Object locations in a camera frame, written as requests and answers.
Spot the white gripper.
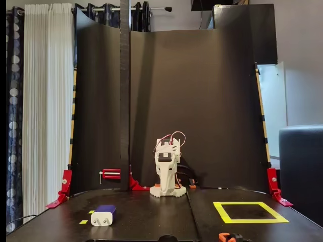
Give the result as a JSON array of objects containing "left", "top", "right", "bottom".
[{"left": 154, "top": 150, "right": 178, "bottom": 197}]

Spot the blue white charger plug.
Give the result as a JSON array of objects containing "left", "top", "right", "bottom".
[{"left": 90, "top": 204, "right": 117, "bottom": 227}]

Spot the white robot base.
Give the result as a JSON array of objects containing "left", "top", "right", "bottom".
[{"left": 150, "top": 185, "right": 187, "bottom": 199}]

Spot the red screw clamp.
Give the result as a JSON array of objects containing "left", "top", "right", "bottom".
[{"left": 98, "top": 168, "right": 122, "bottom": 185}]

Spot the black curved backdrop sheet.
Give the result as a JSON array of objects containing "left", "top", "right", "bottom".
[{"left": 70, "top": 7, "right": 270, "bottom": 199}]

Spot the yellow tape square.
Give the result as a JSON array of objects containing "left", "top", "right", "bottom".
[{"left": 213, "top": 201, "right": 290, "bottom": 224}]

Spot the black upright pole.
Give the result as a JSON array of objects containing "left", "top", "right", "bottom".
[{"left": 120, "top": 0, "right": 131, "bottom": 192}]

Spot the yellow black folding ruler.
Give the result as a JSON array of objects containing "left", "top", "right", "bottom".
[
  {"left": 68, "top": 68, "right": 78, "bottom": 168},
  {"left": 254, "top": 63, "right": 271, "bottom": 168}
]

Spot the dark blue ottoman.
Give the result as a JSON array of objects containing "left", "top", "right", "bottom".
[{"left": 278, "top": 124, "right": 323, "bottom": 227}]

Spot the white pleated curtain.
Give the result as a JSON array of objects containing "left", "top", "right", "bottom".
[{"left": 22, "top": 3, "right": 76, "bottom": 224}]

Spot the dark grommet curtain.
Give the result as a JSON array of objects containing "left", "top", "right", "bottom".
[{"left": 73, "top": 1, "right": 152, "bottom": 32}]

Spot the dark circle patterned curtain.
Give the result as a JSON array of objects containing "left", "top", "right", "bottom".
[{"left": 6, "top": 7, "right": 25, "bottom": 234}]

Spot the silver curtain rod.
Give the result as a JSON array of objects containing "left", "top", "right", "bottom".
[{"left": 7, "top": 7, "right": 173, "bottom": 13}]

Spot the red pole foot bracket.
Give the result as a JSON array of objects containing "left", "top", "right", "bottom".
[{"left": 129, "top": 163, "right": 151, "bottom": 192}]

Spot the red corner bracket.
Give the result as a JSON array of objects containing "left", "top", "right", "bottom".
[
  {"left": 266, "top": 168, "right": 294, "bottom": 207},
  {"left": 45, "top": 169, "right": 73, "bottom": 209}
]

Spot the black floor cable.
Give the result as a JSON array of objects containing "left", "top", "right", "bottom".
[{"left": 6, "top": 214, "right": 37, "bottom": 229}]

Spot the dark wall mounted object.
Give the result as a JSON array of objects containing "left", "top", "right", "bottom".
[{"left": 191, "top": 0, "right": 250, "bottom": 12}]

